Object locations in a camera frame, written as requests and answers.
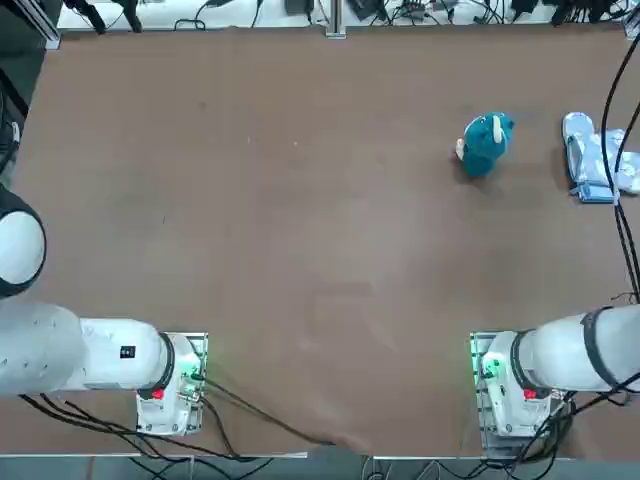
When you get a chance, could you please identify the blue patterned oven mitt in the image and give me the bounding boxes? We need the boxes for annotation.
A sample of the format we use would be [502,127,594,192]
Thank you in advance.
[565,127,640,197]
[561,111,618,205]

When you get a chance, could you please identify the small blue plush doll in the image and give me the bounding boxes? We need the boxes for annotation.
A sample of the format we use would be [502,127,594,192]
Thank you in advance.
[453,112,517,178]

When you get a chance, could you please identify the black stand leg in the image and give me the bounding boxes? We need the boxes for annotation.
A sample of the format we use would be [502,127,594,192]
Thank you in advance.
[64,0,107,35]
[117,0,144,32]

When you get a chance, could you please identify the large black power adapter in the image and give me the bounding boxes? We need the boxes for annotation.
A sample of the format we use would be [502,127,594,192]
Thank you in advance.
[548,0,627,24]

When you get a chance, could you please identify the black left arm base cable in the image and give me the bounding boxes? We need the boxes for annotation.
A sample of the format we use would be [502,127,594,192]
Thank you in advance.
[199,374,337,447]

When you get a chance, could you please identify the aluminium post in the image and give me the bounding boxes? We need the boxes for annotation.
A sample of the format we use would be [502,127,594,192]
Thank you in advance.
[325,0,348,39]

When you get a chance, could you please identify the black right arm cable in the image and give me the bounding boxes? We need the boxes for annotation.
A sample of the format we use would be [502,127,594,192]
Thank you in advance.
[601,37,640,304]

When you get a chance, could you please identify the aluminium frame profile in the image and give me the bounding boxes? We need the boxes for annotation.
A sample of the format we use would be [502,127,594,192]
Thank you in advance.
[8,0,62,51]

